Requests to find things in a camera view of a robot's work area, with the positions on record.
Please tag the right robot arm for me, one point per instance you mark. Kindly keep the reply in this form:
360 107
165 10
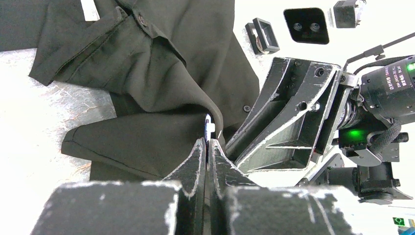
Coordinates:
361 156

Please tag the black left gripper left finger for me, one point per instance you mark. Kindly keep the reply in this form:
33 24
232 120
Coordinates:
171 206

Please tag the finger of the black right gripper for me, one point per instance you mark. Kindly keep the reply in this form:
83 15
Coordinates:
280 85
290 139

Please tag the black garment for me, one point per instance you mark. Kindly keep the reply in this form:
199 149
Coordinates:
166 64

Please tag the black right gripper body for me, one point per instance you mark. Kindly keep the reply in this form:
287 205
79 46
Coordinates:
342 110

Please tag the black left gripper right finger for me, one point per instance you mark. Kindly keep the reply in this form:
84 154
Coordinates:
238 206

